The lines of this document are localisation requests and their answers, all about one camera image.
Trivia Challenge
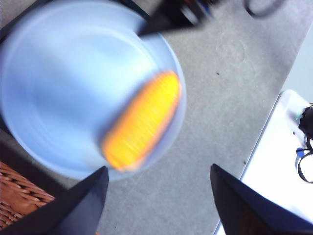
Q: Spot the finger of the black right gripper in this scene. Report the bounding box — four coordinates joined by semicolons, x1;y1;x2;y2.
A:
138;0;203;35

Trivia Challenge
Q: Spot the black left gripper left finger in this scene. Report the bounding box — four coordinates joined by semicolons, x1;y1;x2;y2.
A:
0;165;109;235

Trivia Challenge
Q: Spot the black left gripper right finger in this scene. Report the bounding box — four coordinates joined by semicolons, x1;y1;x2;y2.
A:
210;164;313;235

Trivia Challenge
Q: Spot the yellow corn cob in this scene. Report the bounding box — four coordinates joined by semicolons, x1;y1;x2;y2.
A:
101;70;182;172

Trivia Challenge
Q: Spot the blue round plate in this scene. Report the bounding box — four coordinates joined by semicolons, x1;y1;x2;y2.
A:
0;2;188;182

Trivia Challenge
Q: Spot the brown wicker basket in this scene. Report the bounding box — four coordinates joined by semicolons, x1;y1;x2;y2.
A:
0;161;56;230

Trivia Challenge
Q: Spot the white side table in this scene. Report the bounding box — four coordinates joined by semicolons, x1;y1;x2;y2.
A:
216;89;313;235

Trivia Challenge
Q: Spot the small black device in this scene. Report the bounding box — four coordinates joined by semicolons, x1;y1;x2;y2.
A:
297;106;313;138

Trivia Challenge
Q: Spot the black and blue cable bundle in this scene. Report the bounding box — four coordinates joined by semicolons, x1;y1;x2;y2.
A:
295;136;313;184

